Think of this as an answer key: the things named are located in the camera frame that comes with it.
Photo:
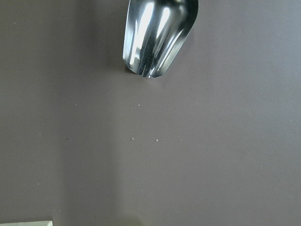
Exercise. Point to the silver metal scoop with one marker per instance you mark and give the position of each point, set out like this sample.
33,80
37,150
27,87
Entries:
155,32

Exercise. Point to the bamboo cutting board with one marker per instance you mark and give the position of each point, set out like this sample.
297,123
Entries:
30,223

